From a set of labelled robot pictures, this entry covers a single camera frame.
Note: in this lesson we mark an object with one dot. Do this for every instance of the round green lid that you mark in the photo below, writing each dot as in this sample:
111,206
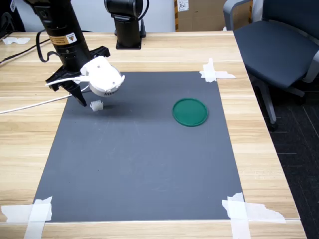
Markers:
190,112

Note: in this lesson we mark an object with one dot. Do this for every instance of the crumpled white tape scrap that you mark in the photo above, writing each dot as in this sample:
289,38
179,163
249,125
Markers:
15,40

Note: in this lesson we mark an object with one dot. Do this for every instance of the black bulky object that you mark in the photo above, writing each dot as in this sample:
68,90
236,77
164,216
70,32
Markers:
10,20

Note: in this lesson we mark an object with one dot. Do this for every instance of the dark grey mat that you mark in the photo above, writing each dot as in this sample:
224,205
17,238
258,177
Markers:
137,161

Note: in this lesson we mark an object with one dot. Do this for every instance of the white masking tape piece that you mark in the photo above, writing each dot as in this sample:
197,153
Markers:
210,73
40,211
236,211

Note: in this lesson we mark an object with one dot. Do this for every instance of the brown cardboard box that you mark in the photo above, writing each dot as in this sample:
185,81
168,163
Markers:
204,17

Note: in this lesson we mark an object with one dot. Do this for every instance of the dark grey office chair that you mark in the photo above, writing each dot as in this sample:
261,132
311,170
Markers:
274,49

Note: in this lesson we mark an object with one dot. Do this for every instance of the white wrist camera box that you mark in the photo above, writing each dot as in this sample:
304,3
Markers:
103,77

